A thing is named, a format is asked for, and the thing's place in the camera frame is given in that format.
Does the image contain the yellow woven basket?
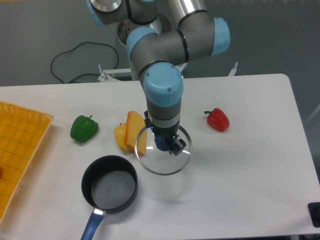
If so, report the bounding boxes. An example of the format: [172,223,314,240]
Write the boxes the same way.
[0,101,54,221]

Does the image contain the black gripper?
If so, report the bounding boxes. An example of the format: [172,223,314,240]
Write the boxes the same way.
[150,122,187,156]

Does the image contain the glass lid with blue knob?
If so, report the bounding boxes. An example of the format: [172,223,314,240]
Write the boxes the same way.
[134,126,193,176]

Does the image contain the black cable on floor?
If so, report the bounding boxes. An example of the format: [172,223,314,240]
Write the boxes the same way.
[50,41,119,84]

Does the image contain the red bell pepper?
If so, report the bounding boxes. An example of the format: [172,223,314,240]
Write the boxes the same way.
[204,108,230,132]

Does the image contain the orange cheese wedge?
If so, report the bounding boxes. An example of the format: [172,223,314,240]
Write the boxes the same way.
[124,111,147,156]

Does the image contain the black device at table edge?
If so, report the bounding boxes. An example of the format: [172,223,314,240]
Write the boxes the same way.
[307,202,320,228]

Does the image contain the yellow bell pepper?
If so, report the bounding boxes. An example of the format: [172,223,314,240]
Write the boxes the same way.
[113,123,133,153]

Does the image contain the black saucepan with blue handle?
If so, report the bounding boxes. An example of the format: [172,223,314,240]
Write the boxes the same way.
[81,155,138,240]

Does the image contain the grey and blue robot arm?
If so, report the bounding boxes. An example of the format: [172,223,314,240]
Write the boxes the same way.
[87,0,231,155]

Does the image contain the green bell pepper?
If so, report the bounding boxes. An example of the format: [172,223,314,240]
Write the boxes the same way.
[70,115,99,143]

